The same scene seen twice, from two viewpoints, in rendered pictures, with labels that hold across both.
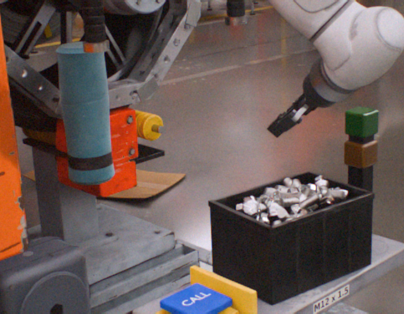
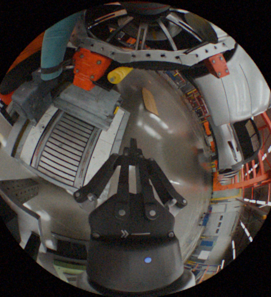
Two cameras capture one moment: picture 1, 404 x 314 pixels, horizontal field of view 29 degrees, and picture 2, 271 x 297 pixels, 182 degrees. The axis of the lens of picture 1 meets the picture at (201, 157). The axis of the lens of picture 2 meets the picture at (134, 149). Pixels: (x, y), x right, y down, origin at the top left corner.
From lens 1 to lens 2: 1.49 m
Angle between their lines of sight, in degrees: 34
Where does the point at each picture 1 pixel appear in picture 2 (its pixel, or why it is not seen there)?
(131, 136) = (95, 70)
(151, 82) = (127, 56)
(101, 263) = (79, 102)
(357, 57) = not seen: outside the picture
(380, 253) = not seen: hidden behind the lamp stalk
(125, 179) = (84, 85)
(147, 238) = (99, 110)
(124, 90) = (108, 47)
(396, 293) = (132, 182)
